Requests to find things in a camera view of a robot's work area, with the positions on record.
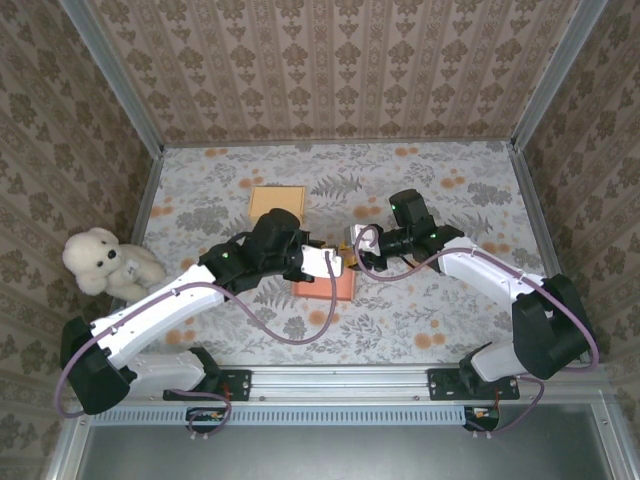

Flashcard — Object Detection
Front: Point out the small black circuit board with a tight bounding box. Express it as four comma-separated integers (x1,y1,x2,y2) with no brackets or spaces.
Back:
186,406,227,434
463,405,502,432

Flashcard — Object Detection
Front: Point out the floral patterned table cover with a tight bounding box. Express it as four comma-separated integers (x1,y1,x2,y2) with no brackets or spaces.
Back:
107,141,574,366

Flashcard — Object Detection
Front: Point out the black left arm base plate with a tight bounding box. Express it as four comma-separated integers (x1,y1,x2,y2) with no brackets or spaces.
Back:
163,368,252,402

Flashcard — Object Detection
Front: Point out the yellow paper box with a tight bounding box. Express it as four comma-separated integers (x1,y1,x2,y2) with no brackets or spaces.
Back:
248,185,307,226

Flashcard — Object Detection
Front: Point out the thin aluminium back rail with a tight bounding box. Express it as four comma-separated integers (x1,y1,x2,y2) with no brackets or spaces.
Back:
162,138,516,149

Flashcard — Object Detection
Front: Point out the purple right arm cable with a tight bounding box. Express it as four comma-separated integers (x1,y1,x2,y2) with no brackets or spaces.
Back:
352,224,600,441

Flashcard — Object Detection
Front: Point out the white teddy bear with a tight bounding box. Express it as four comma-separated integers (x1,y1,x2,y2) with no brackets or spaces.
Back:
62,227,167,304

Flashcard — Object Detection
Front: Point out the aluminium table side rail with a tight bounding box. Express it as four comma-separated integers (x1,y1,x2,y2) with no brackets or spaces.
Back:
94,149,165,366
508,144,592,362

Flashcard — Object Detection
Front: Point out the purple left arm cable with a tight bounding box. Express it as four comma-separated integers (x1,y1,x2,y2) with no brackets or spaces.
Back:
53,249,337,442

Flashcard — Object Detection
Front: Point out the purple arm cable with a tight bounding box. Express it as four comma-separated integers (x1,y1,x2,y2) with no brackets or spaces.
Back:
352,224,600,441
53,249,337,442

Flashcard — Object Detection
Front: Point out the aluminium frame bar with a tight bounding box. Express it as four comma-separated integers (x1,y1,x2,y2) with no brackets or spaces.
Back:
592,399,640,480
42,399,94,480

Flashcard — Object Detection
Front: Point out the pink paper box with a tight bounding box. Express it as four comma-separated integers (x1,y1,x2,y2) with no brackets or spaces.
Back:
291,264,357,304

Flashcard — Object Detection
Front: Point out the grey metal sheet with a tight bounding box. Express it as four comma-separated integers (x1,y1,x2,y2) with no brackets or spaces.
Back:
74,404,621,480

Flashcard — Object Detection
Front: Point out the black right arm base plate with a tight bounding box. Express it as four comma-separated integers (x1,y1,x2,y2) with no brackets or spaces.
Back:
427,367,521,401

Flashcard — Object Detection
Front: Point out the aluminium corner post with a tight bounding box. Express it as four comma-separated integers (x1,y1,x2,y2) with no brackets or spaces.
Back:
510,0,610,151
58,0,166,157

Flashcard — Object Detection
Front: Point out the grey slotted cable duct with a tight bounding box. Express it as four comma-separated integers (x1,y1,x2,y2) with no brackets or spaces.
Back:
92,403,469,427

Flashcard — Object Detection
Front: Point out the aluminium mounting rail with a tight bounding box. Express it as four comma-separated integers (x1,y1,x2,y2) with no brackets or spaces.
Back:
74,363,619,402

